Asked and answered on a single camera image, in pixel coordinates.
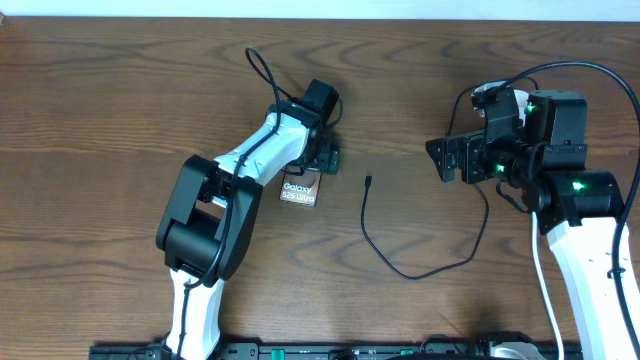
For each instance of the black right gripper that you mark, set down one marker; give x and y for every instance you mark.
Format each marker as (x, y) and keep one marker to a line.
(472, 147)

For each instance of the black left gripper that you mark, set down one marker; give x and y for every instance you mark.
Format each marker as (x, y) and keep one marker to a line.
(329, 158)

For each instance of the Samsung Galaxy smartphone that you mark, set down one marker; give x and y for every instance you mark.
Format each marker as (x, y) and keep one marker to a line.
(301, 189)

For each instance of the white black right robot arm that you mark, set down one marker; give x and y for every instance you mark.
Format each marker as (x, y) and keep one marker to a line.
(534, 142)

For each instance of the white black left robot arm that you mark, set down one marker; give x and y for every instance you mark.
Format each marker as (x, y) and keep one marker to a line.
(208, 223)

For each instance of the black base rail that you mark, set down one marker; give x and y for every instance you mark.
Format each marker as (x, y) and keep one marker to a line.
(320, 351)

